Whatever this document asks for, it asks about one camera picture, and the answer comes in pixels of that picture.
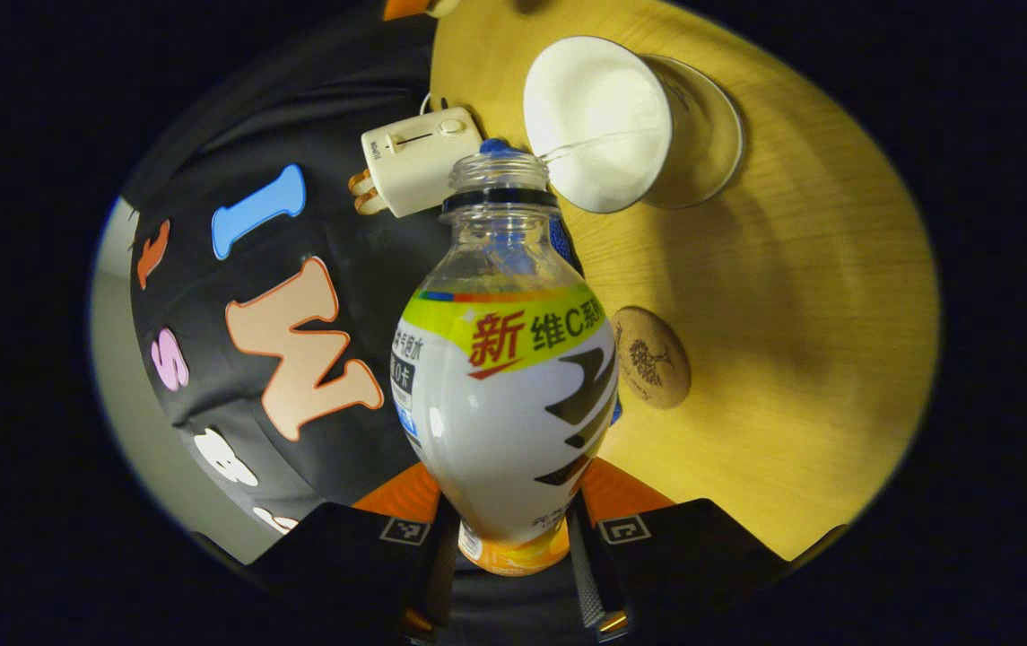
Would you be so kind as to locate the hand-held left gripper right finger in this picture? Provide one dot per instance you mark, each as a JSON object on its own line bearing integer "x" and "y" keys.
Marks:
{"x": 701, "y": 556}

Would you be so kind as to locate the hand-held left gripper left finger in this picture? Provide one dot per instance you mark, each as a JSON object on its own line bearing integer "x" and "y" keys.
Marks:
{"x": 343, "y": 556}

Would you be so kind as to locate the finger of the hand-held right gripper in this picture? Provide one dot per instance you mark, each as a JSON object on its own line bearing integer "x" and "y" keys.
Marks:
{"x": 405, "y": 7}

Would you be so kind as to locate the round brown coaster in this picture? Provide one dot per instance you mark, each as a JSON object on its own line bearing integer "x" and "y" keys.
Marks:
{"x": 652, "y": 359}

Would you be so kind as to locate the cream ceramic teacup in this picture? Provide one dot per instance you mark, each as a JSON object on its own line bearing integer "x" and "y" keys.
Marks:
{"x": 594, "y": 117}

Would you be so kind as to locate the labelled plastic water bottle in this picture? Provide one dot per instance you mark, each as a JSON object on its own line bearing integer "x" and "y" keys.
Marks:
{"x": 504, "y": 404}

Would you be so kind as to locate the black backdrop cloth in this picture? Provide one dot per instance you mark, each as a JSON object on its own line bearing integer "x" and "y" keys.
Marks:
{"x": 316, "y": 108}

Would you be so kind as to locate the cream toaster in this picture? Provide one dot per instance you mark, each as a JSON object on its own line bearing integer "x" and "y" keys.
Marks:
{"x": 419, "y": 161}

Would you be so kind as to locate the toast bread slice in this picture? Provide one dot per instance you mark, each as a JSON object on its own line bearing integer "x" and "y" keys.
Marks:
{"x": 369, "y": 203}
{"x": 361, "y": 181}

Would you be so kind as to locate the blue towel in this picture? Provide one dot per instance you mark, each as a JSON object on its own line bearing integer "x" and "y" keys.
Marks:
{"x": 567, "y": 247}

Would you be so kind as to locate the cream ceramic saucer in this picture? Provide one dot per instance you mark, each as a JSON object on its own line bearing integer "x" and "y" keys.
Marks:
{"x": 719, "y": 135}

